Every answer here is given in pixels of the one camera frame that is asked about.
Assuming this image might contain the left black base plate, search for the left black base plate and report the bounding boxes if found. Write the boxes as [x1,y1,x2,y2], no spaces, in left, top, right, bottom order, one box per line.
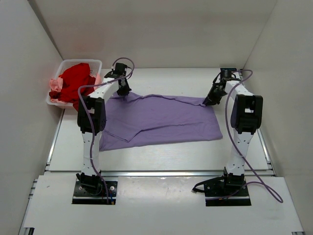
[72,180,118,205]

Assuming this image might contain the purple t-shirt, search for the purple t-shirt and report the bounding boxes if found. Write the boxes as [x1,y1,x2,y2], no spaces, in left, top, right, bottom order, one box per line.
[99,93,223,151]

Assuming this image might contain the dark red t-shirt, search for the dark red t-shirt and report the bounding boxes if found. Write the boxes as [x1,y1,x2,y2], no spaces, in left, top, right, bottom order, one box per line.
[48,75,97,112]

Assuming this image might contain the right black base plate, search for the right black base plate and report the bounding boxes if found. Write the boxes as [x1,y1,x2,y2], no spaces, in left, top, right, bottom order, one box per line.
[192,177,252,207]

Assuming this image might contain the white plastic basket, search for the white plastic basket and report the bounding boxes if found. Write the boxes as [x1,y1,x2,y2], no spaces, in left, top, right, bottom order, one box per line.
[46,59,102,109]

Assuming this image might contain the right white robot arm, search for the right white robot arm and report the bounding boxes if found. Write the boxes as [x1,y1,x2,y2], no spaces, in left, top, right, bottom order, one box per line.
[203,69,263,197]

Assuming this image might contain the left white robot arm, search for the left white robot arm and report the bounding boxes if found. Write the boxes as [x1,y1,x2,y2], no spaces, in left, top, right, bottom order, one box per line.
[76,62,134,196]

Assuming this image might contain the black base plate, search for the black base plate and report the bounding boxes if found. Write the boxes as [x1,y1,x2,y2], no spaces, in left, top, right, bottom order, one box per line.
[192,177,252,207]
[72,180,118,205]

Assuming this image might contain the aluminium rail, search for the aluminium rail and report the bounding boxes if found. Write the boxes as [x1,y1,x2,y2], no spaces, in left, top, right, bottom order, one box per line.
[44,153,277,178]

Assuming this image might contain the pink t-shirt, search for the pink t-shirt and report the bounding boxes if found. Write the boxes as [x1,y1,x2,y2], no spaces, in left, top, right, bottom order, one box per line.
[48,75,101,104]

